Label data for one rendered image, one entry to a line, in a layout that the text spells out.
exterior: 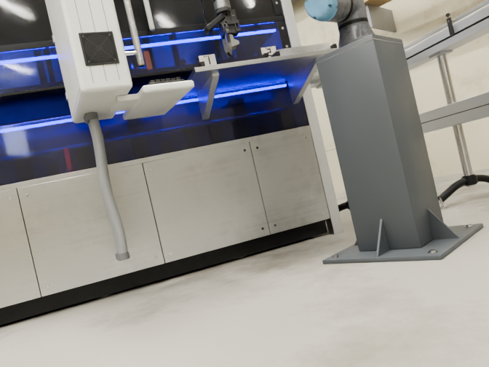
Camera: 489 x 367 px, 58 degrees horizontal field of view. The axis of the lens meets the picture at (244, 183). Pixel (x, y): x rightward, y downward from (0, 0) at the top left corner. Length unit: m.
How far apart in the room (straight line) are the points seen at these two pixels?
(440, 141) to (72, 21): 3.81
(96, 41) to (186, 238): 1.00
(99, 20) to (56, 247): 1.00
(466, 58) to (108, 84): 3.68
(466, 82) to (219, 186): 3.07
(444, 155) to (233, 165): 2.94
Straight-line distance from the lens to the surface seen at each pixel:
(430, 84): 4.80
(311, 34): 5.50
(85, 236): 2.13
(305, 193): 2.35
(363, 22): 1.83
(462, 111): 2.66
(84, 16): 1.72
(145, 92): 1.66
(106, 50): 1.67
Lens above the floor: 0.38
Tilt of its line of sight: level
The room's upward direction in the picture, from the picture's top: 13 degrees counter-clockwise
